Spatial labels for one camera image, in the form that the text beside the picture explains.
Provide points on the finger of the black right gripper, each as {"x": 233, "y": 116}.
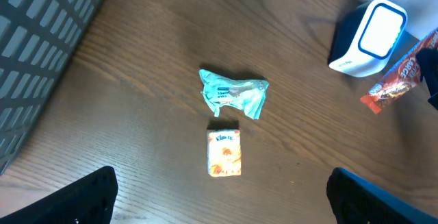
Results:
{"x": 427, "y": 59}

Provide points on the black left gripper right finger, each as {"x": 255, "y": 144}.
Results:
{"x": 355, "y": 200}

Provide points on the red Toto snack wrapper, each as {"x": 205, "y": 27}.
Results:
{"x": 404, "y": 75}

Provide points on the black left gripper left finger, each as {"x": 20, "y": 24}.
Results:
{"x": 89, "y": 200}

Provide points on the dark grey plastic basket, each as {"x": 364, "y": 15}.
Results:
{"x": 38, "y": 38}

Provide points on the orange Kleenex tissue pack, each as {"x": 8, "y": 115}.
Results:
{"x": 224, "y": 154}

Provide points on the mint green packet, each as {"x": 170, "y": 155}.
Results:
{"x": 246, "y": 95}

